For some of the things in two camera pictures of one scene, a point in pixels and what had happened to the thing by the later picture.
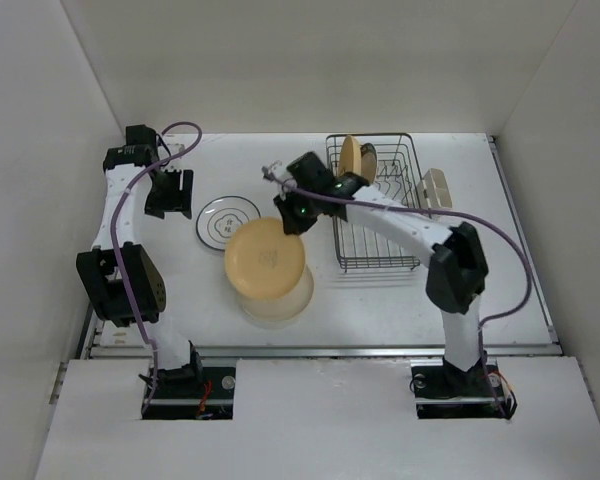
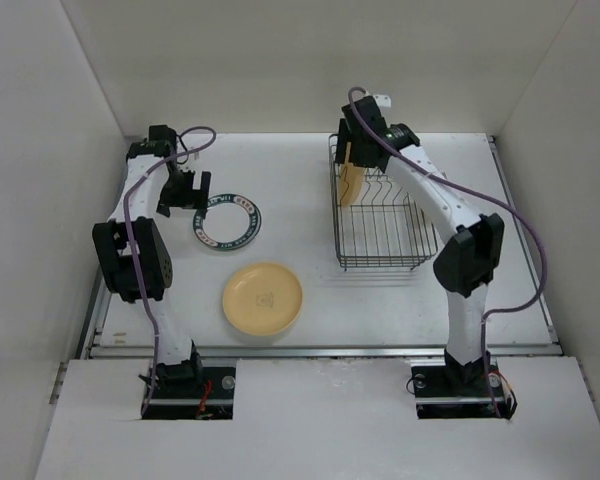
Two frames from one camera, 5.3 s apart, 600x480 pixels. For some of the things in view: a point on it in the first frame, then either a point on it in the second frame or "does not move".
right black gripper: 292,223 to 343,138
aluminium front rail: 326,352 does not move
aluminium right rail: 523,238 does not move
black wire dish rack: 398,176 does not move
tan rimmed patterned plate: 262,259 to 262,298
